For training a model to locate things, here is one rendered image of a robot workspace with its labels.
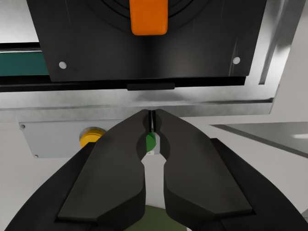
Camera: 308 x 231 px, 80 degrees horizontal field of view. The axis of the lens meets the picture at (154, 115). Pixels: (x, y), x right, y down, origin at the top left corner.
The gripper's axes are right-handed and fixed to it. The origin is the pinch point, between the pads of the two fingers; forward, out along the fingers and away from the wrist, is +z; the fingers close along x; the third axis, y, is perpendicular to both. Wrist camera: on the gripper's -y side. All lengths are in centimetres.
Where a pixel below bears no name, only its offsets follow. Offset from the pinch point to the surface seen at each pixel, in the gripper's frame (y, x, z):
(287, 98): 9.5, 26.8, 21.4
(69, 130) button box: 8.9, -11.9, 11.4
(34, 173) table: 27.8, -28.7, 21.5
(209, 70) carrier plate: 0.3, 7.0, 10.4
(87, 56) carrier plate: -1.7, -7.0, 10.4
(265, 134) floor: 82, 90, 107
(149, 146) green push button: 11.4, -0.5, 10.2
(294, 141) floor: 91, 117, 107
